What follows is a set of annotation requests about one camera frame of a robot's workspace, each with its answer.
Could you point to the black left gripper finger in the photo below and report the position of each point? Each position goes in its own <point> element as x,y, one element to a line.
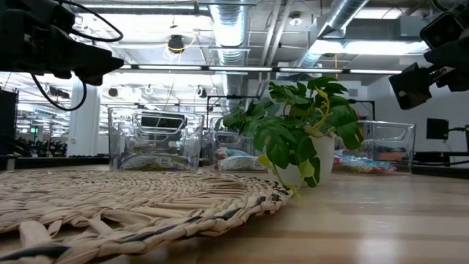
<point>73,45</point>
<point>99,69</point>

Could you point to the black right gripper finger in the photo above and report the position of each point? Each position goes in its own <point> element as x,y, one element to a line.
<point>410,86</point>

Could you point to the blue packet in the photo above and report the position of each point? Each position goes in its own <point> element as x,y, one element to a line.
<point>157,162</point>

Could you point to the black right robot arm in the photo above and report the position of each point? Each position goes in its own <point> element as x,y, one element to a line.
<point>458,5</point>

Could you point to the white pillar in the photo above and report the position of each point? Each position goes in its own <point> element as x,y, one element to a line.
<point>83,117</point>

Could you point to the clear plastic bin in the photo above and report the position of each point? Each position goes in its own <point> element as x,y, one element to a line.
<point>220,139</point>
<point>399,143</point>
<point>117,139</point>

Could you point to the bright ceiling light panel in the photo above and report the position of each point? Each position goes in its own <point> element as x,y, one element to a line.
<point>366,47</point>

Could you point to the overhead light bar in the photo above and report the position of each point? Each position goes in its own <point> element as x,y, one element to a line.
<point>168,67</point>

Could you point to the green exit sign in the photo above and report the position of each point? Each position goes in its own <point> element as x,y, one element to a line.
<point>34,130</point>

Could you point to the black bench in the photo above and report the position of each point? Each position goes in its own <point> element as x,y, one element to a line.
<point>439,157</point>

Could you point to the white square plant pot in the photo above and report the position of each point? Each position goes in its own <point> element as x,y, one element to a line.
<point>322,157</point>

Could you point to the round woven wicker placemat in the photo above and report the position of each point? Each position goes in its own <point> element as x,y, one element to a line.
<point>110,198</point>

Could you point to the round ceiling detector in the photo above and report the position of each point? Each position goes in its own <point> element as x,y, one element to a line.
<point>295,20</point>

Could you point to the green artificial leafy plant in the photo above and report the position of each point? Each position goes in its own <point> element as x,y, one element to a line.
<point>282,146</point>

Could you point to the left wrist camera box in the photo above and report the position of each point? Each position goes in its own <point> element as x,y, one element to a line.
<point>58,16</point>

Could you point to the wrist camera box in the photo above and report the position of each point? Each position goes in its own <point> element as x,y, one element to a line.
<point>441,29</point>
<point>58,16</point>

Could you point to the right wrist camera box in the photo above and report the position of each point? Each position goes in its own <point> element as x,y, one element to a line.
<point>441,29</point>

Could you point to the black wall box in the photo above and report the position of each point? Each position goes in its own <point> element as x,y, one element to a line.
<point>437,128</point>

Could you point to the black frame post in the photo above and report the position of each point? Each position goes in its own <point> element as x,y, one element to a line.
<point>9,121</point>

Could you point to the black overhead camera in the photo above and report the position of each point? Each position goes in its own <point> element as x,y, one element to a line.
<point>176,44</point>

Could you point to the silver spiral ceiling duct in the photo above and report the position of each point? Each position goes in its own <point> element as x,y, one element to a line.
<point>340,14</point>
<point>229,36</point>

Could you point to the black pipe frame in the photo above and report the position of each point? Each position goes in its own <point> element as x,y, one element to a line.
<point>234,97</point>

